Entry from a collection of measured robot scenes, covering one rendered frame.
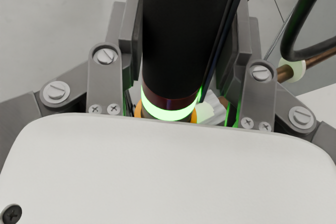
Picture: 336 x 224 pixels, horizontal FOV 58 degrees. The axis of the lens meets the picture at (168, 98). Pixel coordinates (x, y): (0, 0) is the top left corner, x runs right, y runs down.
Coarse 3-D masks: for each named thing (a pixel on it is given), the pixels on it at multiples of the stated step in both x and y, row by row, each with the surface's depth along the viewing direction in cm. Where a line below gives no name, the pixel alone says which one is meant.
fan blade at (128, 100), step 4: (124, 92) 69; (128, 92) 65; (128, 96) 65; (128, 100) 65; (128, 104) 66; (132, 104) 64; (128, 108) 65; (128, 112) 70; (132, 112) 65; (132, 116) 66
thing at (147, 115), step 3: (141, 99) 18; (141, 102) 19; (141, 105) 19; (141, 108) 19; (144, 108) 18; (144, 111) 18; (147, 111) 18; (192, 111) 19; (144, 114) 19; (147, 114) 18; (150, 114) 18; (189, 114) 18; (147, 117) 19; (150, 117) 18; (153, 117) 18; (186, 117) 18; (189, 117) 19; (177, 120) 18; (180, 120) 18; (183, 120) 18; (186, 120) 19
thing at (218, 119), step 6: (210, 90) 25; (210, 96) 25; (198, 102) 25; (210, 102) 25; (216, 102) 25; (216, 108) 24; (222, 108) 24; (216, 114) 24; (222, 114) 24; (204, 120) 24; (210, 120) 24; (216, 120) 24; (222, 120) 24
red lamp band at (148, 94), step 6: (144, 84) 16; (144, 90) 16; (150, 90) 16; (198, 90) 16; (150, 96) 16; (156, 96) 16; (192, 96) 16; (156, 102) 16; (162, 102) 16; (168, 102) 16; (174, 102) 16; (180, 102) 16; (186, 102) 16; (162, 108) 17; (168, 108) 16; (174, 108) 16; (180, 108) 17
